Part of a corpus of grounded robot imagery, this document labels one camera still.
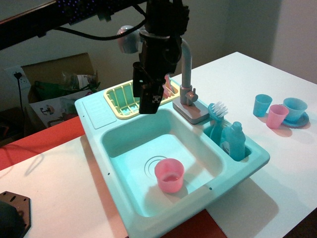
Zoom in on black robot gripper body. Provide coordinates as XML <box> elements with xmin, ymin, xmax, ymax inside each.
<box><xmin>139</xmin><ymin>0</ymin><xmax>190</xmax><ymax>85</ymax></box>

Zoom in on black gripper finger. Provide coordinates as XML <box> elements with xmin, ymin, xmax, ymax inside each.
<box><xmin>133</xmin><ymin>61</ymin><xmax>154</xmax><ymax>97</ymax></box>
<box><xmin>139</xmin><ymin>84</ymin><xmax>164</xmax><ymax>114</ymax></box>

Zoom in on grey toy faucet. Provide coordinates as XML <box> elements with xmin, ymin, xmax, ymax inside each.
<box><xmin>116</xmin><ymin>25</ymin><xmax>209</xmax><ymax>124</ymax></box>

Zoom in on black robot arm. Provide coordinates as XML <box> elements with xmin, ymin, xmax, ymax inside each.
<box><xmin>0</xmin><ymin>0</ymin><xmax>189</xmax><ymax>114</ymax></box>

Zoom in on pink and blue toy plates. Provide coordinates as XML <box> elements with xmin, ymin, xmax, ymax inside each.
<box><xmin>163</xmin><ymin>74</ymin><xmax>174</xmax><ymax>99</ymax></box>

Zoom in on yellow dish rack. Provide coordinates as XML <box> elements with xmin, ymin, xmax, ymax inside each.
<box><xmin>104</xmin><ymin>79</ymin><xmax>180</xmax><ymax>119</ymax></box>

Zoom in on blue dish brush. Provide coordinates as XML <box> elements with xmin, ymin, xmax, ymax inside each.
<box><xmin>208</xmin><ymin>102</ymin><xmax>228</xmax><ymax>145</ymax></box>

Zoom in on teal toy sink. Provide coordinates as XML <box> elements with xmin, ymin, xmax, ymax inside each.
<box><xmin>74</xmin><ymin>71</ymin><xmax>271</xmax><ymax>238</ymax></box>

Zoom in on pink cup in sink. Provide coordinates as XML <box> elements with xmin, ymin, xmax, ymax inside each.
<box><xmin>155</xmin><ymin>158</ymin><xmax>185</xmax><ymax>193</ymax></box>

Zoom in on cardboard box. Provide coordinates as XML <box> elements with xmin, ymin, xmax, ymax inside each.
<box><xmin>22</xmin><ymin>53</ymin><xmax>100</xmax><ymax>130</ymax></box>

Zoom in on blue soap bottle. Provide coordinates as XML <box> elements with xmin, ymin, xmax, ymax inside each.
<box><xmin>219</xmin><ymin>121</ymin><xmax>246</xmax><ymax>161</ymax></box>

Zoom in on blue cup on table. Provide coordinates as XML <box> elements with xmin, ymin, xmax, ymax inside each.
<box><xmin>253</xmin><ymin>94</ymin><xmax>272</xmax><ymax>117</ymax></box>

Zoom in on pink cup on table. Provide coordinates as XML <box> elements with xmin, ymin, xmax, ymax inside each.
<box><xmin>266</xmin><ymin>104</ymin><xmax>289</xmax><ymax>129</ymax></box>

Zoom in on blue bowl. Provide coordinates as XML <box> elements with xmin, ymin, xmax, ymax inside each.
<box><xmin>283</xmin><ymin>97</ymin><xmax>308</xmax><ymax>121</ymax></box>

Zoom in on blue saucer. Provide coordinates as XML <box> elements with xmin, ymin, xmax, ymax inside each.
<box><xmin>282</xmin><ymin>112</ymin><xmax>309</xmax><ymax>128</ymax></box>

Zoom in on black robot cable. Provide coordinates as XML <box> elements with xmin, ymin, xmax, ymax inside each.
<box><xmin>54</xmin><ymin>4</ymin><xmax>148</xmax><ymax>41</ymax></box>

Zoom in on wall outlet with plug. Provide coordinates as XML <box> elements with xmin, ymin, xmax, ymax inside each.
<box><xmin>5</xmin><ymin>65</ymin><xmax>31</xmax><ymax>90</ymax></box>

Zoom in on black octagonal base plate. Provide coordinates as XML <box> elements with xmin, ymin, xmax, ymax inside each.
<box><xmin>0</xmin><ymin>191</ymin><xmax>31</xmax><ymax>238</ymax></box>

